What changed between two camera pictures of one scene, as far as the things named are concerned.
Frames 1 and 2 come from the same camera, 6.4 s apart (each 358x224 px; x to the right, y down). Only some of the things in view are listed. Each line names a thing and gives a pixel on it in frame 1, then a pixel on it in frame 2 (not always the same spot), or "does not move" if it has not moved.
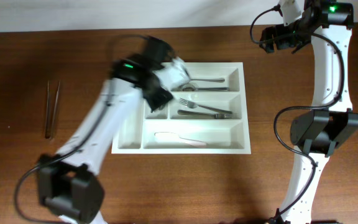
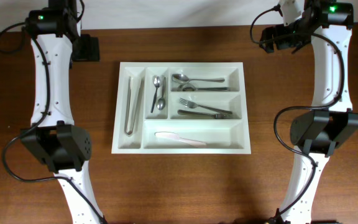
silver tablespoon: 194,89 does not move
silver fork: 218,116 does not move
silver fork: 193,105 does not move
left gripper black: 160,100 to 91,50
